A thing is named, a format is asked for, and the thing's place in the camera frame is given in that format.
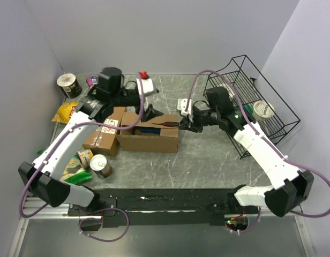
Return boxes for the small orange white cup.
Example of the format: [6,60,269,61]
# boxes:
[77,149,94,169]

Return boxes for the black paper cup white lid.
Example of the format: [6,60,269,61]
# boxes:
[56,73,82,99]

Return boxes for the black wire basket rack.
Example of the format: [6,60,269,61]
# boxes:
[204,55,301,145]

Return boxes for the metal tin can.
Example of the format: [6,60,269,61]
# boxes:
[89,154,112,179]

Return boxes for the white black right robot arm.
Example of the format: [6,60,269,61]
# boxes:
[177,87,314,217]

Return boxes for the aluminium rail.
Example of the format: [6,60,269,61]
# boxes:
[19,196,69,221]

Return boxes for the white Chobani yogurt cup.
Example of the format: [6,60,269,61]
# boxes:
[253,100,274,120]

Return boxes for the purple yogurt cup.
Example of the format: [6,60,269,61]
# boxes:
[86,76,99,88]

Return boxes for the green Chuba chips bag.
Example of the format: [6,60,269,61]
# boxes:
[36,148,93,186]

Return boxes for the plain taped cardboard box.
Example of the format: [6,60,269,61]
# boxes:
[117,114,179,153]

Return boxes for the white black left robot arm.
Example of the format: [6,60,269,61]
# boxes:
[18,67,158,215]

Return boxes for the labelled cardboard express box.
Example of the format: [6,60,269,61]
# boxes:
[82,107,126,157]

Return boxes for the blue plastic object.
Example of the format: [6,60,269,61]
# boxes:
[133,127,161,136]

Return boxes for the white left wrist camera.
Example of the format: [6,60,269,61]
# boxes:
[137,78,157,96]

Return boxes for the red black box cutter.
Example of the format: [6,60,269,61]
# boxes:
[153,122,180,127]

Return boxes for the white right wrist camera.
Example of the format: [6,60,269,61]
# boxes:
[177,99,193,122]

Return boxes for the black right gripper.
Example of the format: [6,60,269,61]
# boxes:
[179,108,220,133]

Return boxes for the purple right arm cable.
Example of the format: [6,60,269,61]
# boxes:
[182,70,330,235]

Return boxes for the yellow Lays chips bag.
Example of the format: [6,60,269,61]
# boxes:
[51,102,79,124]

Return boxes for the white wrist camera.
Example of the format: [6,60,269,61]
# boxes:
[177,99,193,122]
[137,78,157,96]

